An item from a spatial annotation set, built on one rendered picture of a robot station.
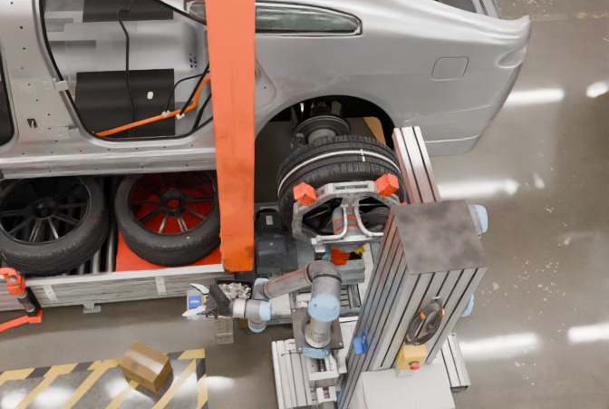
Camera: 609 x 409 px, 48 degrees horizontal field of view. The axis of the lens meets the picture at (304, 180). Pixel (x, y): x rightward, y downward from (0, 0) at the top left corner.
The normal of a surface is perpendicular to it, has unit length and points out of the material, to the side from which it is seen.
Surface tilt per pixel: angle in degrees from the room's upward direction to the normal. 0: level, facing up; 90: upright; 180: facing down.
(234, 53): 90
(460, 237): 0
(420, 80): 90
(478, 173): 0
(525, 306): 0
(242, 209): 90
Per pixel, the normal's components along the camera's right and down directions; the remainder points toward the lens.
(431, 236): 0.07, -0.58
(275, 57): 0.13, 0.72
